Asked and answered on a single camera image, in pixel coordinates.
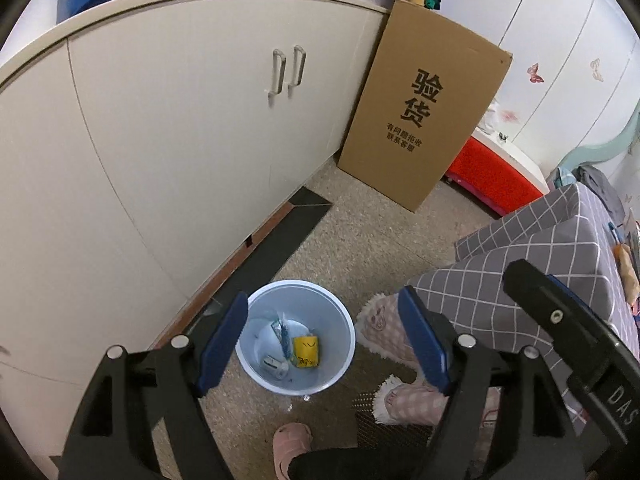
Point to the dark brown floor mat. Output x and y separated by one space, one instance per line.
390 432

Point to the pink slipper on person's foot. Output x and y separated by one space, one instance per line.
290 442

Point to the yellow snack packet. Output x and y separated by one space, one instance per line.
305 352

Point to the teal bed headboard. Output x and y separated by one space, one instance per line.
605 145

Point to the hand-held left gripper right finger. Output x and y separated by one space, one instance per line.
424 347

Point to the person's leg in black pants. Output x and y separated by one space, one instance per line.
360 465

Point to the white wardrobe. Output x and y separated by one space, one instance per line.
555 20

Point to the grey plaid bed cover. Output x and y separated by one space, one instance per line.
525 240

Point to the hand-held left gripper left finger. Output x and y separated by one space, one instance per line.
222 347

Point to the grey clothes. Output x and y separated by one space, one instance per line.
595 185

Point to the white floor cabinet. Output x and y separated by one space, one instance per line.
150 160

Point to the pink butterfly sticker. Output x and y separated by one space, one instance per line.
535 73

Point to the large flat cardboard box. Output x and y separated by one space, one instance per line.
425 105

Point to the pale blue plastic bin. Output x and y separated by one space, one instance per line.
330 325

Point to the white and teal wrapper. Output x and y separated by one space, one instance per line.
282 332

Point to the pale butterfly sticker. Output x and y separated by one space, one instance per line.
596 70

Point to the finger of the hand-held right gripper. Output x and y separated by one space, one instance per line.
540 295

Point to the pink plush slipper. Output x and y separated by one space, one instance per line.
410 400
382 325

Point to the small white crumpled wrapper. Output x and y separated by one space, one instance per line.
275 366

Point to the orange item on bed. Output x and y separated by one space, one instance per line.
627 270

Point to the red storage box white lid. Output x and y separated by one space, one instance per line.
492 175

